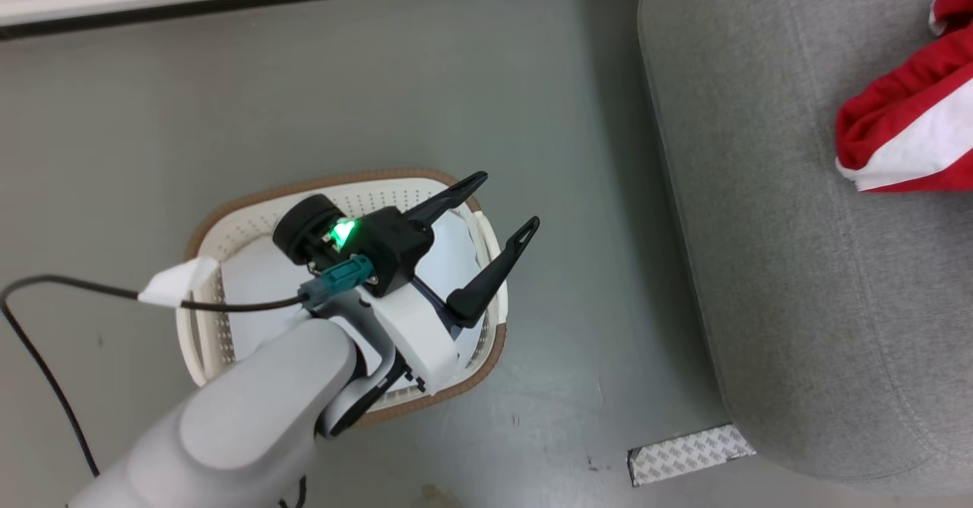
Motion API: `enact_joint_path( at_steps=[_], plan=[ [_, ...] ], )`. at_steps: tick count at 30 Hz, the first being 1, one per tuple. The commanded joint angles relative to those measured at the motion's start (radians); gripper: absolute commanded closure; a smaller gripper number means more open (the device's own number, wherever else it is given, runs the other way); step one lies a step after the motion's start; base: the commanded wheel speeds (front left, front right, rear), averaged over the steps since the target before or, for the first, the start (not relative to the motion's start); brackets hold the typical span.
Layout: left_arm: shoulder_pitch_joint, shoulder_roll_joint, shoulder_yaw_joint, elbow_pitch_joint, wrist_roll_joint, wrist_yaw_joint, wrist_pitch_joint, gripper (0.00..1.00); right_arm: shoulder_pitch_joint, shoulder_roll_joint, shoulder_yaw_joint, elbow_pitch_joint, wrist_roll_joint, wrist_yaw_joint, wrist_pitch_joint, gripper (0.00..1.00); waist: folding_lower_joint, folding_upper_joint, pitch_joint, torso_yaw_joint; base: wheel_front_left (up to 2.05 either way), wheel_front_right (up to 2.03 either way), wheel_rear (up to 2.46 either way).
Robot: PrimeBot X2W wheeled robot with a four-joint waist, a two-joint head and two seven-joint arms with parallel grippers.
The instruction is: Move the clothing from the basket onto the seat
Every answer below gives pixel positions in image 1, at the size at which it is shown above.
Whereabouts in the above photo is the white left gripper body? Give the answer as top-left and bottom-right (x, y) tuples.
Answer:
(357, 280), (466, 396)

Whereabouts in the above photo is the teal cable connector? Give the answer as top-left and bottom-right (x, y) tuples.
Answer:
(298, 255), (377, 307)

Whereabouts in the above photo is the white cloth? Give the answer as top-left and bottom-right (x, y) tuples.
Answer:
(220, 210), (491, 364)

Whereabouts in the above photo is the red and white jersey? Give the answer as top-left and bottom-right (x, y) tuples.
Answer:
(835, 0), (973, 193)

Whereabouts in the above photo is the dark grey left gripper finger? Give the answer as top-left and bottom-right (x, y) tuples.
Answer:
(445, 216), (541, 329)
(407, 171), (490, 233)

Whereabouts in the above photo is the white laundry basket brown rim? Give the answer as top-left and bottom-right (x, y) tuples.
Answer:
(176, 167), (509, 429)

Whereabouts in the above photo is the grey fabric sofa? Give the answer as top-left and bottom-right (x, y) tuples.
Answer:
(637, 0), (973, 494)

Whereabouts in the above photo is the white tape tag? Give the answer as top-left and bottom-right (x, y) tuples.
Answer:
(137, 256), (221, 309)

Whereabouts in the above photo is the silver patterned floor tape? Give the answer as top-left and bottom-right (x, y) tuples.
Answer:
(627, 424), (757, 487)

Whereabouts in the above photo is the thin black cable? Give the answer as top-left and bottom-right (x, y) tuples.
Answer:
(0, 275), (312, 480)

